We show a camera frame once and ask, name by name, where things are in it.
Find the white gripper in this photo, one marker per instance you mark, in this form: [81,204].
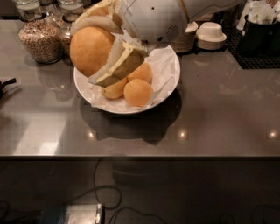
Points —
[152,17]

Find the white ceramic bowl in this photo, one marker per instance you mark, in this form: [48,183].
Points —
[169,87]

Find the white paper bowl liner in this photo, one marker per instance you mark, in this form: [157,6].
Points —
[163,67]

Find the front left yellowish orange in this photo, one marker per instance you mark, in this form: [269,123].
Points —
[114,91]

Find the middle glass grain jar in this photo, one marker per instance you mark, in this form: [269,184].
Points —
[71,9]

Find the glass grain jar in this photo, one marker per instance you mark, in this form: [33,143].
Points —
[71,9]
[38,35]

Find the tall stack paper bowls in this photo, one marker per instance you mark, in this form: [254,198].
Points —
[185,42]

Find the left glass grain jar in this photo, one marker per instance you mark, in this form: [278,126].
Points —
[38,35]

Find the short stack paper bowls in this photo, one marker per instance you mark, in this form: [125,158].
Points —
[210,36]

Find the black rubber mat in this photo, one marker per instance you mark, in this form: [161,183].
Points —
[256,62]

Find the black cup holder container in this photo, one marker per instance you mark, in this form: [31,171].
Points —
[260,39]

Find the white sachets in container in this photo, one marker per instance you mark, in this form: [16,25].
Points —
[261,12]

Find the black handle at left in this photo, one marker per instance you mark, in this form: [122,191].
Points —
[5,84]

